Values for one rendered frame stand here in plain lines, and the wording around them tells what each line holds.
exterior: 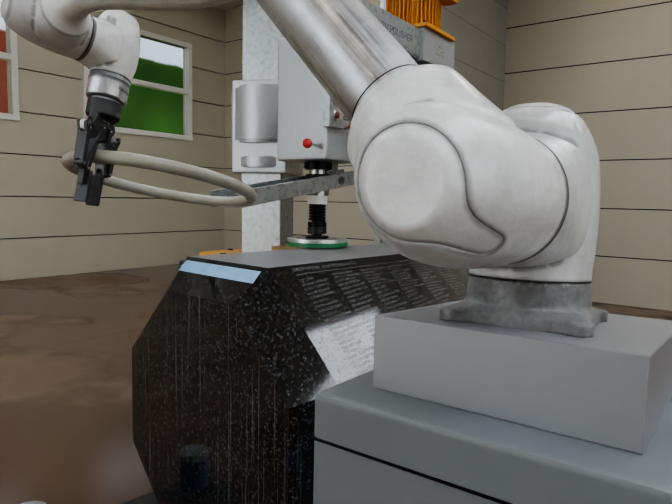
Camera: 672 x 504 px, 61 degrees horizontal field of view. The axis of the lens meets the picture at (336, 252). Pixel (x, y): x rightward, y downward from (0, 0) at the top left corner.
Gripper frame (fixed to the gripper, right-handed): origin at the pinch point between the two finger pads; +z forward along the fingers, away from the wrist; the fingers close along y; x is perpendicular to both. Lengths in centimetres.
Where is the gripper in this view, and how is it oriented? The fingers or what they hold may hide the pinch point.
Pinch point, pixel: (89, 188)
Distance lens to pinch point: 140.6
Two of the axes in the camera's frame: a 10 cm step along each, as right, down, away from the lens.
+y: 2.1, 1.5, 9.7
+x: -9.7, -1.0, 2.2
